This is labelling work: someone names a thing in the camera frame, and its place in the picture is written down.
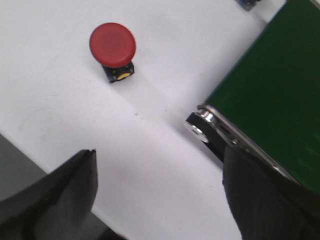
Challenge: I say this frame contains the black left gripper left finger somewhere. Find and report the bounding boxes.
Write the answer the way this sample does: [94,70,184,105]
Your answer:
[0,150,97,240]

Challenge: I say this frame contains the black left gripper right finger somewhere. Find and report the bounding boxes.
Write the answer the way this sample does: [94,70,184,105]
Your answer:
[223,147,320,240]

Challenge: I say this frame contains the steel conveyor tail end plate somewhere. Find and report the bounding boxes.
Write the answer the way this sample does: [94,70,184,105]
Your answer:
[184,103,300,185]

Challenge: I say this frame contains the green conveyor belt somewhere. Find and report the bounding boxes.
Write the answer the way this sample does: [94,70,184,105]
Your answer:
[206,0,320,193]

